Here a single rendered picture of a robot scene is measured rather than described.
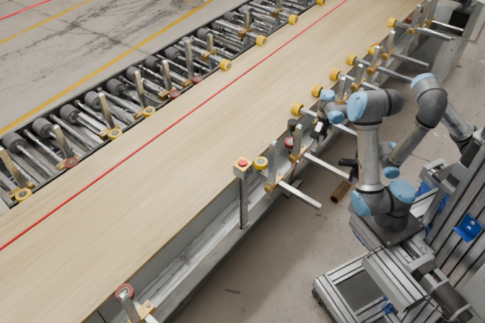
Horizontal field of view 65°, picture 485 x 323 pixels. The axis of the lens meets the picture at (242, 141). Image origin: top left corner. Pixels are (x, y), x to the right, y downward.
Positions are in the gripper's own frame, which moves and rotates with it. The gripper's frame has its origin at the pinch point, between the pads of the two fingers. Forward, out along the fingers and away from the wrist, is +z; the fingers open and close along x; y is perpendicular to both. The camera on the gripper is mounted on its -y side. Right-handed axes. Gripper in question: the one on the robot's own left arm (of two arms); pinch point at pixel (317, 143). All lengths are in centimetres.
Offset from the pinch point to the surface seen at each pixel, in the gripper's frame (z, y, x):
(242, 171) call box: -23, -59, 8
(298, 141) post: -0.4, -6.4, 9.3
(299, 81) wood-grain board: 9, 55, 48
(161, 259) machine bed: 28, -100, 31
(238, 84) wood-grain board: 9, 25, 80
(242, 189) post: -6, -57, 9
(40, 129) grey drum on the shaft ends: 15, -89, 158
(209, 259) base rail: 29, -83, 11
